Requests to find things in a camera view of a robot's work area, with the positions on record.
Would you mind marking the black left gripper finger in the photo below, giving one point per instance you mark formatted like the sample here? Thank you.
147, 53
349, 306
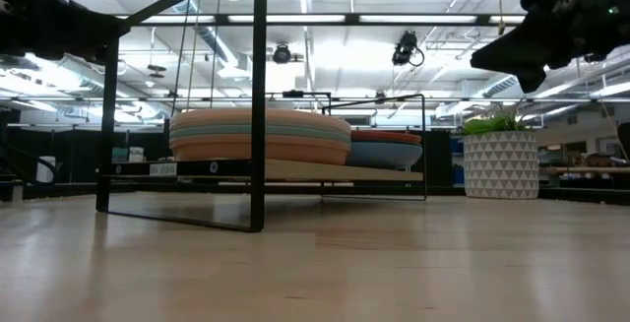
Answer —
88, 34

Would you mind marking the white cylindrical container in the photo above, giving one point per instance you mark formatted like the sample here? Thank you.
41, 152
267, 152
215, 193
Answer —
46, 168

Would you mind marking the black overhead frame beam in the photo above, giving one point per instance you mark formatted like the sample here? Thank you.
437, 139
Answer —
394, 19

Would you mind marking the black overhead camera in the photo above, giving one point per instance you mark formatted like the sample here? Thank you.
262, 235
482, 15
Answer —
406, 48

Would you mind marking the green leafy plant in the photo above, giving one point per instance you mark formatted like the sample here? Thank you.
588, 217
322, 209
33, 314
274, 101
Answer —
492, 124

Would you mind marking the orange plastic plate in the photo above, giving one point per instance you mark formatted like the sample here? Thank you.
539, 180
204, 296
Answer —
295, 150

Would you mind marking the small black clamp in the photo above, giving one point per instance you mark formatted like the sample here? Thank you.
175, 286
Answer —
293, 93

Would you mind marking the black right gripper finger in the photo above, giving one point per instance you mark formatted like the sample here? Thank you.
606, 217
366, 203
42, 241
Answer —
532, 82
522, 48

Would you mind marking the red-orange plastic plate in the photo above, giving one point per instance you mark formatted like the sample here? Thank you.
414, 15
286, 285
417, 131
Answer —
386, 137

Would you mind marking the black round ceiling fixture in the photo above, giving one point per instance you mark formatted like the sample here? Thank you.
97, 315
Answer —
282, 54

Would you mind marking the pink plastic plate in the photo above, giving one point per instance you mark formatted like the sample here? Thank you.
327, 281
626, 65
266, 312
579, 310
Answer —
261, 116

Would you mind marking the pale green plastic plate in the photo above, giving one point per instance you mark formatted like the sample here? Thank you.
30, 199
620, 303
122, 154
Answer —
295, 131

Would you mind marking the white triangle-patterned plant pot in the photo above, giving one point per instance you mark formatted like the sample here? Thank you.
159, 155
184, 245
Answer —
501, 164

